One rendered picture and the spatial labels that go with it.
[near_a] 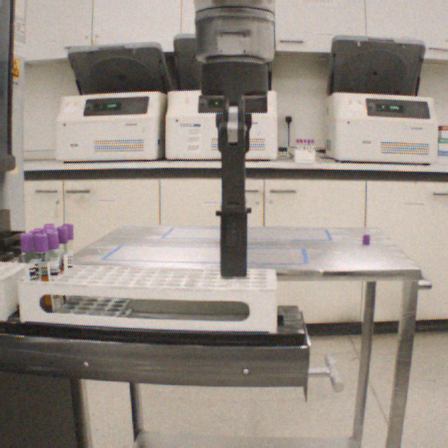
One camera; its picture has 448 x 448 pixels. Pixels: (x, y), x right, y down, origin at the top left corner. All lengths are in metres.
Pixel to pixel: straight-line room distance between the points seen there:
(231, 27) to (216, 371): 0.37
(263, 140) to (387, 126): 0.63
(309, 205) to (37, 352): 2.41
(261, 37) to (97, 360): 0.39
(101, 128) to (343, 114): 1.21
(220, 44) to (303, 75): 2.99
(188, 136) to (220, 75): 2.35
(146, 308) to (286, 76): 2.95
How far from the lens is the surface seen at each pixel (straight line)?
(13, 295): 0.74
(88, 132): 3.08
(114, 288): 0.66
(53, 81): 3.82
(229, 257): 0.68
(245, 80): 0.64
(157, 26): 3.35
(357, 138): 3.01
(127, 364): 0.66
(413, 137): 3.07
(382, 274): 0.96
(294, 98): 3.60
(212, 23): 0.64
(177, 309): 0.75
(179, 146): 2.99
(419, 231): 3.11
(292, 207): 2.98
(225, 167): 0.62
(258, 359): 0.65
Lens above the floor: 1.02
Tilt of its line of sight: 8 degrees down
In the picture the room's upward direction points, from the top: straight up
